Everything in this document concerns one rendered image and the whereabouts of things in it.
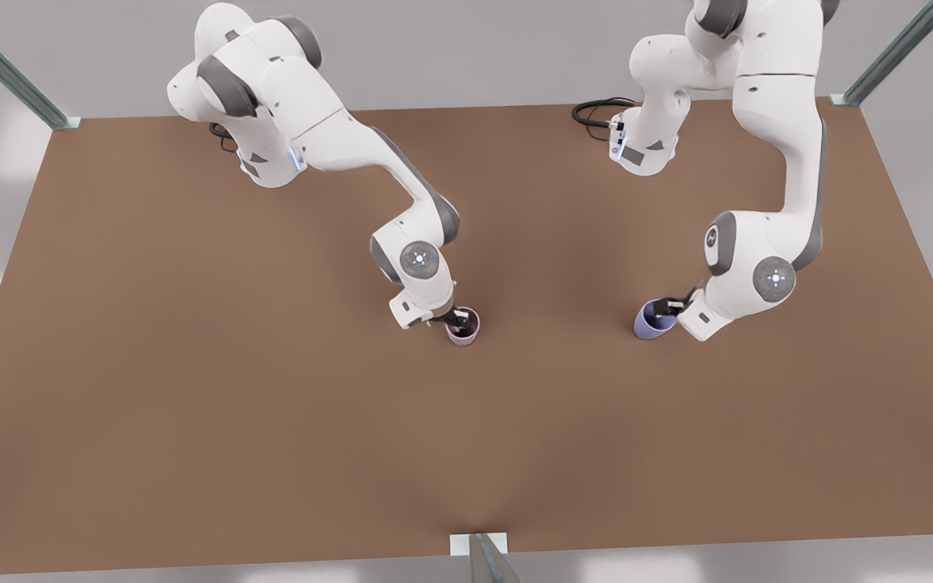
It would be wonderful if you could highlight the pink cup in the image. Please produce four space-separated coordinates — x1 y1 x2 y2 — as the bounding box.
445 307 482 347

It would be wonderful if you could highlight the purple cup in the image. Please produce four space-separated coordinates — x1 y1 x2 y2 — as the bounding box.
634 299 679 340

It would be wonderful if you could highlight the silver frame post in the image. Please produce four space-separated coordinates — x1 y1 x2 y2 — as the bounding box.
830 0 933 107
450 532 521 583
0 6 81 130

